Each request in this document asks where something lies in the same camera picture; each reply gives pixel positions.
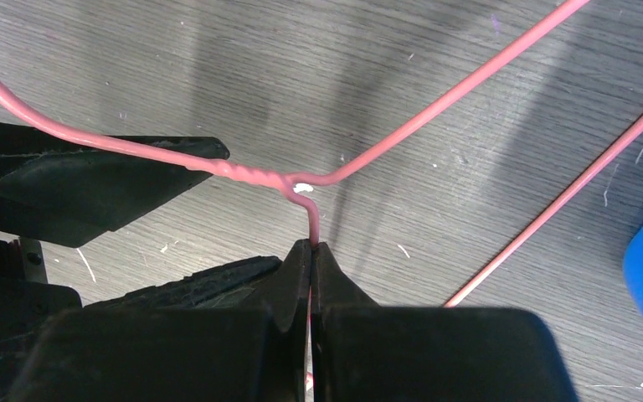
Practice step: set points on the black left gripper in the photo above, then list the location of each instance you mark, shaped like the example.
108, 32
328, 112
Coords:
66, 194

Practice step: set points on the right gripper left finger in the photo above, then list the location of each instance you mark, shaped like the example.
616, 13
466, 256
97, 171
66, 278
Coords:
236, 332

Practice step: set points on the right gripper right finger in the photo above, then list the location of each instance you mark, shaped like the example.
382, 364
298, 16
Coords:
329, 286

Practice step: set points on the pink wire hanger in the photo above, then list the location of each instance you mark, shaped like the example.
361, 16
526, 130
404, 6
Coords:
309, 85

